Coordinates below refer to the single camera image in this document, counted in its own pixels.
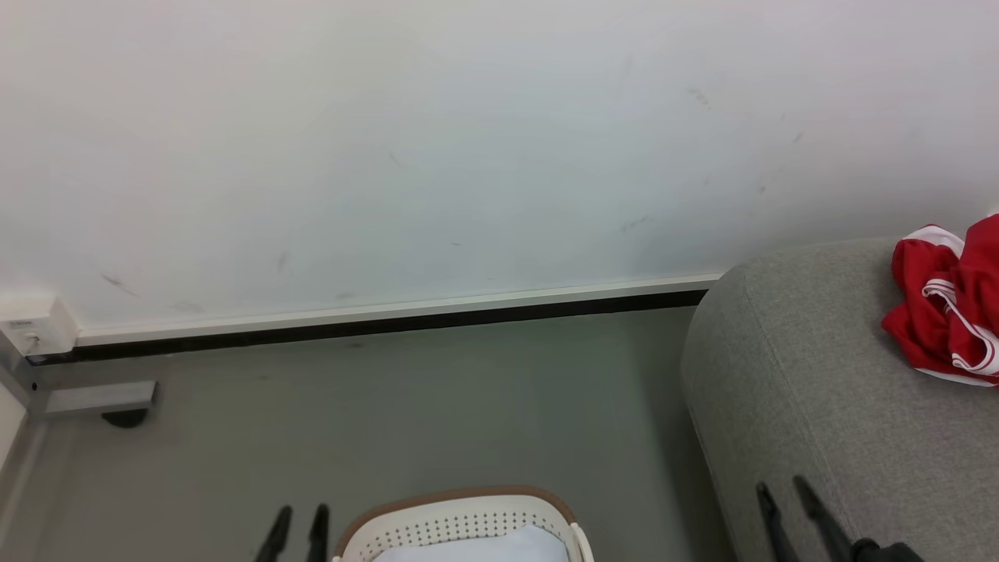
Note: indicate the light blue clothing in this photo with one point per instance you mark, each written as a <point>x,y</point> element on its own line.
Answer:
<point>484,548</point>

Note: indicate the red garment with white trim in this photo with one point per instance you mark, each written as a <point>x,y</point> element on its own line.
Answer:
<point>956,312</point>

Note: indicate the grey fabric sofa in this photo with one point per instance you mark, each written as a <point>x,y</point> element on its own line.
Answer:
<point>819,406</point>

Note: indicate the white wall box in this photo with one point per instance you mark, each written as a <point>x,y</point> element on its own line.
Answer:
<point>39,328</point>

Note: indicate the white and black wall baseboard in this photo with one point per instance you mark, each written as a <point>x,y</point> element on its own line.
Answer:
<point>390,320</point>

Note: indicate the white perforated laundry basket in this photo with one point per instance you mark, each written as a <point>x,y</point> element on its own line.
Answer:
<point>437,527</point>

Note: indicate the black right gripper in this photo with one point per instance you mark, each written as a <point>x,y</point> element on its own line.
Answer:
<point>886,553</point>

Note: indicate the grey metal frame foot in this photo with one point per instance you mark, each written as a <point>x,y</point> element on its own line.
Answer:
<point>86,398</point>

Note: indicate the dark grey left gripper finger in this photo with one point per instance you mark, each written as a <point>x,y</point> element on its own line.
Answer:
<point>275,538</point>
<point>318,535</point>

